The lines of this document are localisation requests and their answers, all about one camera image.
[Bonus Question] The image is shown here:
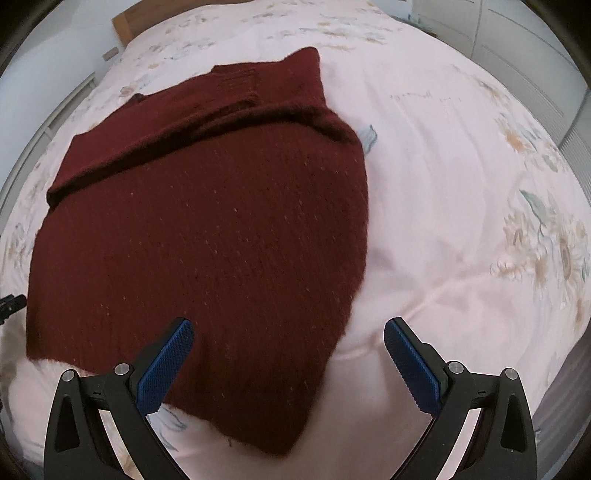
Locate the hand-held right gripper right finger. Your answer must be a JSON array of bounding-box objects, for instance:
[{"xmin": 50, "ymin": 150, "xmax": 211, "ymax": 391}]
[{"xmin": 383, "ymin": 316, "xmax": 539, "ymax": 480}]

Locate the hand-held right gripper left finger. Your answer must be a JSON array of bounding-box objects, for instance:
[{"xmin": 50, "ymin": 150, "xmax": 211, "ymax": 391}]
[{"xmin": 43, "ymin": 316, "xmax": 195, "ymax": 480}]

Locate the wooden headboard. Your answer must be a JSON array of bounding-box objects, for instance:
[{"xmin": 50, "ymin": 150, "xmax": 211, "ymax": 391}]
[{"xmin": 112, "ymin": 0, "xmax": 155, "ymax": 45}]

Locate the dark red knit sweater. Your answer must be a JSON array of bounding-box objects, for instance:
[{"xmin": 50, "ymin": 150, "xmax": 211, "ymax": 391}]
[{"xmin": 25, "ymin": 46, "xmax": 370, "ymax": 456}]

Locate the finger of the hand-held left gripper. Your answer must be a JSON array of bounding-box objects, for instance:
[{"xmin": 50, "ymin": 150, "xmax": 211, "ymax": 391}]
[{"xmin": 0, "ymin": 294, "xmax": 27, "ymax": 325}]

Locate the floral white duvet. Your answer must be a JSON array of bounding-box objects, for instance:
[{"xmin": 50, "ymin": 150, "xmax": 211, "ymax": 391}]
[{"xmin": 0, "ymin": 0, "xmax": 591, "ymax": 480}]

